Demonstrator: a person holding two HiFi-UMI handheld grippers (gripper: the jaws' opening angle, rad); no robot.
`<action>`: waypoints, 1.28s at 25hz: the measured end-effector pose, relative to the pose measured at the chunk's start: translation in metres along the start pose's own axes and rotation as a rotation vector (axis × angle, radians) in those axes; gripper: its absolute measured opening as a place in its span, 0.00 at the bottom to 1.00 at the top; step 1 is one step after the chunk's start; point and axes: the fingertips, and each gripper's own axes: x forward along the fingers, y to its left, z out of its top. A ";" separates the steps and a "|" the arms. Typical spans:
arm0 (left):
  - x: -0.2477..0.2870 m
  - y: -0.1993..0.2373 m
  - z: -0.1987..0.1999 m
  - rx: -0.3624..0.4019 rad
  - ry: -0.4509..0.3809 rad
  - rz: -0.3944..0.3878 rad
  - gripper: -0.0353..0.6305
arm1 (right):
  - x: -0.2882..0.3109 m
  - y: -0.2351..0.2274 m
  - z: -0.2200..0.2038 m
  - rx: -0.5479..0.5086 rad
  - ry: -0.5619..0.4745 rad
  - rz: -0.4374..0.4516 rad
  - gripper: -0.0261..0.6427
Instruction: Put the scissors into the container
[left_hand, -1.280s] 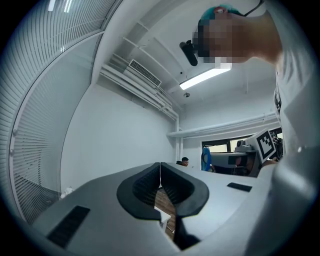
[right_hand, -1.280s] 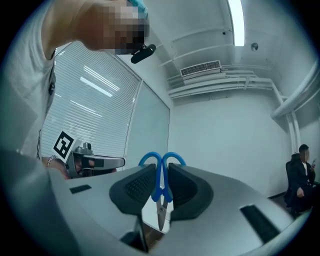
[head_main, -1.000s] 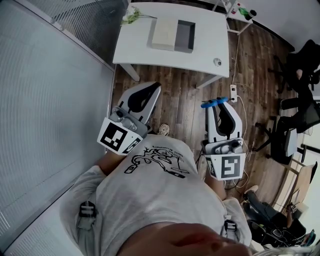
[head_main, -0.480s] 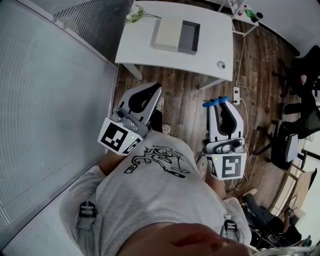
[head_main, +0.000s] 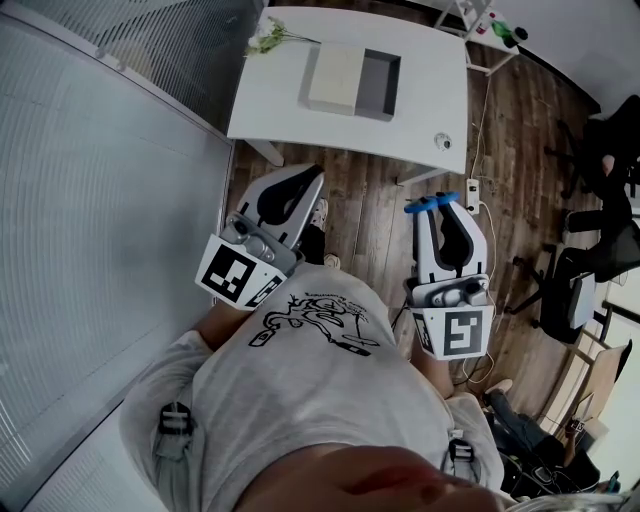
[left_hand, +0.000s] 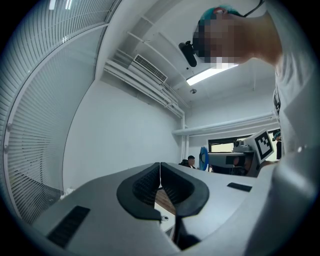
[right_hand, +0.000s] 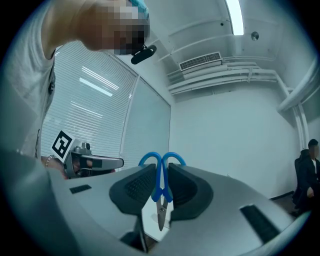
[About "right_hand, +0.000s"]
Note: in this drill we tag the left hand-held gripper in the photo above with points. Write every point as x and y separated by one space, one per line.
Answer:
62 146

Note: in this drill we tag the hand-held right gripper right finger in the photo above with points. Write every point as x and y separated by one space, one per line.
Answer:
225 212

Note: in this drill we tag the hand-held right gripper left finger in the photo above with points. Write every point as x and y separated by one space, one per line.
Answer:
100 212

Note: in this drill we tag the person's left forearm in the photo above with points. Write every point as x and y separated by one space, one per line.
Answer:
58 168

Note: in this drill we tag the person's left hand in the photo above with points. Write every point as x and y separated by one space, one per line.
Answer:
83 166

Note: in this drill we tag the white slatted window blinds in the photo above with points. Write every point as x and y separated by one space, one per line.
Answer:
87 105

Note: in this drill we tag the grey printed t-shirt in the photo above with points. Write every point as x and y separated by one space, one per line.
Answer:
22 87

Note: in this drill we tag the white vertical pipes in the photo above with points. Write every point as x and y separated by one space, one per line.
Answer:
301 125

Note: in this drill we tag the white ceiling pipes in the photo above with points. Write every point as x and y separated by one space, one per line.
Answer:
225 77

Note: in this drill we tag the white air vent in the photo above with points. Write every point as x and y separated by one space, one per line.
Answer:
200 61

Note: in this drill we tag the round ceiling detector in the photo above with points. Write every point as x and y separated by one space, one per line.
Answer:
255 36

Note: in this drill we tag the ceiling light panel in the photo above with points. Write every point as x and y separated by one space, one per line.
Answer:
235 17

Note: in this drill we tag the black head-mounted camera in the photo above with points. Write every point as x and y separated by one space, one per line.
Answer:
143 54

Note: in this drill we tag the large white duct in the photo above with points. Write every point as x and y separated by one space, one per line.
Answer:
300 87

